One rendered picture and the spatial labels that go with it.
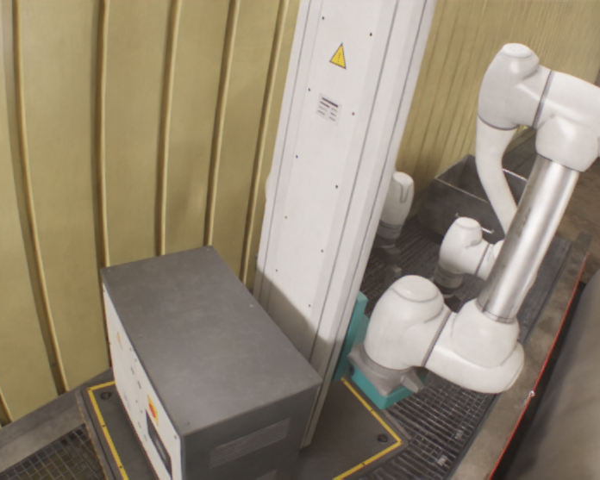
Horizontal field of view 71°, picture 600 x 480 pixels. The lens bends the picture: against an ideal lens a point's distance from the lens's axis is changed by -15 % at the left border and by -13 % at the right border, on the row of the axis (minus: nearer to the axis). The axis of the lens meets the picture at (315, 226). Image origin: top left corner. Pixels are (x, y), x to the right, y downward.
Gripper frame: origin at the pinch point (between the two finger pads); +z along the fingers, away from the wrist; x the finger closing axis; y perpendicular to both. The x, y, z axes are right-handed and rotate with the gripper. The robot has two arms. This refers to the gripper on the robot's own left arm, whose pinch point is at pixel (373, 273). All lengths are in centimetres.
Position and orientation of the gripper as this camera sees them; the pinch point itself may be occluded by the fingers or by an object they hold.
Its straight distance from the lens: 172.6
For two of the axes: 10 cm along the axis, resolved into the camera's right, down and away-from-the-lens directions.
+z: -1.8, 8.4, 5.1
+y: 8.0, -1.7, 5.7
